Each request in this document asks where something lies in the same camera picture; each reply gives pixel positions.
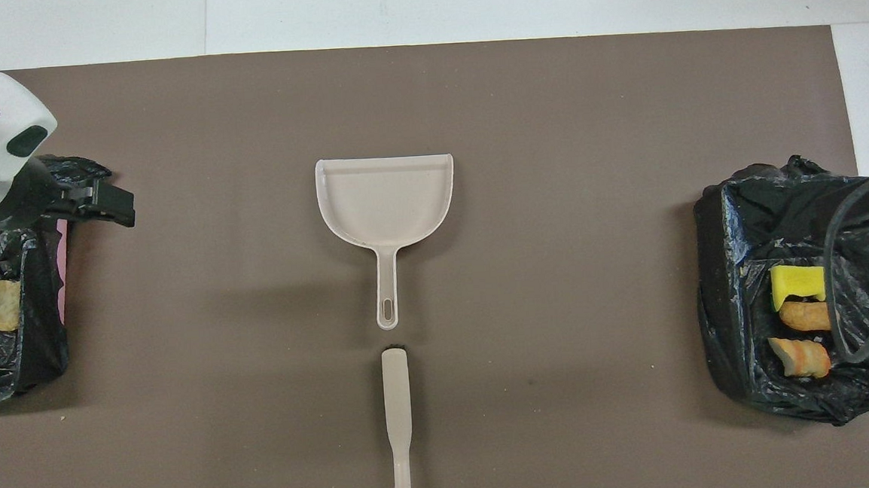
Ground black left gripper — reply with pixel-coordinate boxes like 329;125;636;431
0;151;137;236

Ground notched yellow sponge piece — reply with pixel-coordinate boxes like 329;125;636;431
770;262;829;313

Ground pale toy dumpling piece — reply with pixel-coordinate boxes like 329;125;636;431
0;279;24;333

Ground brown toy bread roll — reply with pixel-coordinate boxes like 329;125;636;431
778;299;837;334

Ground tan toy pastry piece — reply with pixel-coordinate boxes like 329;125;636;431
769;334;833;382

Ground beige plastic dustpan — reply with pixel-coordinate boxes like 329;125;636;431
314;151;465;334

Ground beige hand brush black bristles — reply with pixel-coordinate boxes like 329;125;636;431
380;343;418;488

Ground pink plastic bin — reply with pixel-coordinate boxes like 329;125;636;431
51;218;77;327

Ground black trash bag lined bin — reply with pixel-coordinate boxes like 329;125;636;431
689;151;869;434

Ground black trash bag over pink bin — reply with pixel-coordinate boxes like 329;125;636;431
0;151;125;404

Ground brown table mat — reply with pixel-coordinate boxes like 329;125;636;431
0;16;869;488

